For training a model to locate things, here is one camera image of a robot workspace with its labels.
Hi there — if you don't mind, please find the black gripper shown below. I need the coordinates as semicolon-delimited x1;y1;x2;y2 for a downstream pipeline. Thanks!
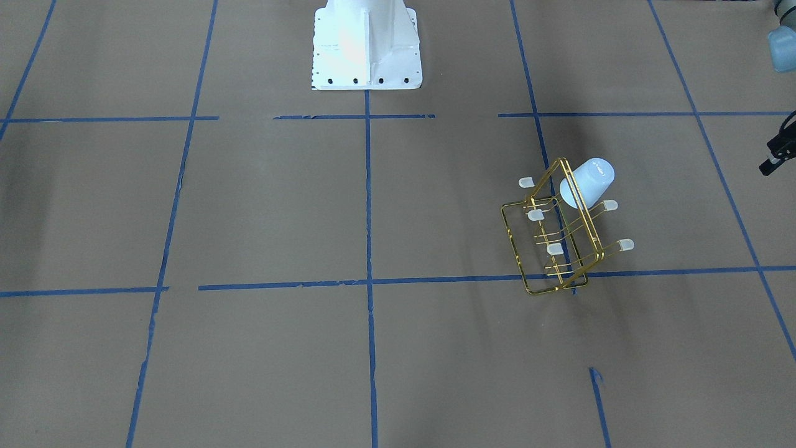
759;111;795;176

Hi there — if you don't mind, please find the light blue plastic cup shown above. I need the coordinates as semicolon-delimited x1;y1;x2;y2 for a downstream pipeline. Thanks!
559;157;615;208

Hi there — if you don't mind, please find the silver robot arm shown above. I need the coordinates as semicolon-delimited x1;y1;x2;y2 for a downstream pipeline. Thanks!
759;1;795;176

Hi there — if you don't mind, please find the gold wire cup holder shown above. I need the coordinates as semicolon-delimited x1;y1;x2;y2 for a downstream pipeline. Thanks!
500;157;635;296

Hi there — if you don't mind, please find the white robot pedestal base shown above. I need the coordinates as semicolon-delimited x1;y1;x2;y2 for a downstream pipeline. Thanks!
311;1;423;91

